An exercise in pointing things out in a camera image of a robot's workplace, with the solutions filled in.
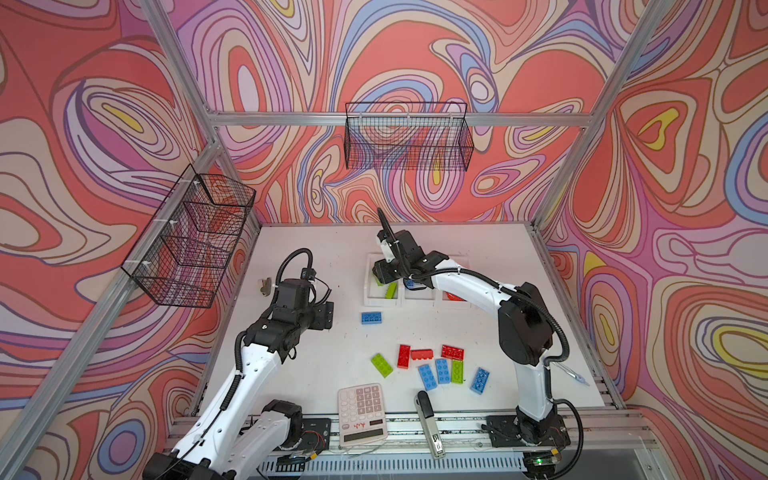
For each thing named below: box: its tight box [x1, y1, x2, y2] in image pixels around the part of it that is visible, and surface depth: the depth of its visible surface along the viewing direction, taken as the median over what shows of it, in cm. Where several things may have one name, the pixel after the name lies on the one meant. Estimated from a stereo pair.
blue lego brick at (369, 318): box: [361, 312, 383, 325], surface depth 95 cm
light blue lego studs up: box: [418, 364, 438, 391], surface depth 84 cm
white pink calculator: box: [337, 383, 388, 447], surface depth 76 cm
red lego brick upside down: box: [397, 344, 411, 369], surface depth 86 cm
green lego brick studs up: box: [452, 360, 464, 384], surface depth 85 cm
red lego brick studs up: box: [441, 344, 465, 361], surface depth 88 cm
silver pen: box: [552, 362, 590, 386], surface depth 84 cm
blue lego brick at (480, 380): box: [470, 367, 490, 395], surface depth 83 cm
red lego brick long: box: [411, 349, 434, 360], surface depth 86 cm
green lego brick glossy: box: [370, 353, 394, 379], surface depth 85 cm
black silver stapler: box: [415, 390, 446, 460], surface depth 74 cm
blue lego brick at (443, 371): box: [435, 358, 451, 384], surface depth 84 cm
